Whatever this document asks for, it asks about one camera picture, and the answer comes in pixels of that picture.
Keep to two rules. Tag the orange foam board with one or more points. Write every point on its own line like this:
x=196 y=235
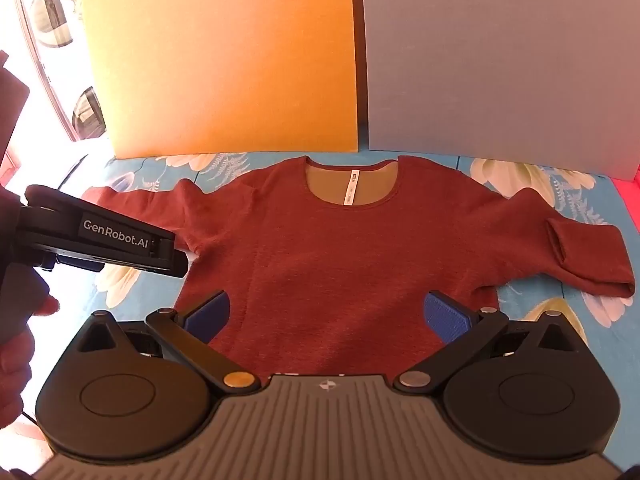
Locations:
x=177 y=77

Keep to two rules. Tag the person's left hand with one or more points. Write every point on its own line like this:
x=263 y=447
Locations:
x=23 y=294

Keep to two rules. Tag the blue floral bed sheet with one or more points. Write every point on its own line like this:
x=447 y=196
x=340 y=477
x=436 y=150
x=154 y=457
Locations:
x=560 y=259

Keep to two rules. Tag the red cloth at bed edge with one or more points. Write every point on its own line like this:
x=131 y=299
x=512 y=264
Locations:
x=629 y=191

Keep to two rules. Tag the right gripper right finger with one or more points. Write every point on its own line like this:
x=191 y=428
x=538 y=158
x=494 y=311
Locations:
x=467 y=335

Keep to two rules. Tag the grey foam board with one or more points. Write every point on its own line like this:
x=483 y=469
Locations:
x=550 y=82

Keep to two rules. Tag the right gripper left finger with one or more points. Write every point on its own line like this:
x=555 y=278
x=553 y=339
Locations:
x=184 y=336

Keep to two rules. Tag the dark red knit sweater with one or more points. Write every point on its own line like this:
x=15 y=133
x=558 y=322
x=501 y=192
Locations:
x=345 y=264

